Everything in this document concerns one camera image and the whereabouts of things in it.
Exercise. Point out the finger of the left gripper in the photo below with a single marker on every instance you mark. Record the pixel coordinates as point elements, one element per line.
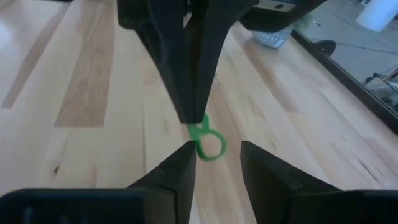
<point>211,46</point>
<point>168,46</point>

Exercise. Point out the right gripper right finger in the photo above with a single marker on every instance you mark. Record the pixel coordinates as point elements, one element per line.
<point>267,189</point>

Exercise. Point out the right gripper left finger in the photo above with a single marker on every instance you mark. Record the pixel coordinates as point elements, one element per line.
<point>174,193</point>

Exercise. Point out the green rubber band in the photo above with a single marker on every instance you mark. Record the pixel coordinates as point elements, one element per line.
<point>200,131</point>

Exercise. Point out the green artificial plant white pot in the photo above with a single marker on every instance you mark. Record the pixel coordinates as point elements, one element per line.
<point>272,39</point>

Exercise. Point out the white cylindrical object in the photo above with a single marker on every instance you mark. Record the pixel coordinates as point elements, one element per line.
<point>377,12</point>

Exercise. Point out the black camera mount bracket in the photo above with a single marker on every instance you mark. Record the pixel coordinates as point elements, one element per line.
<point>326,47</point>

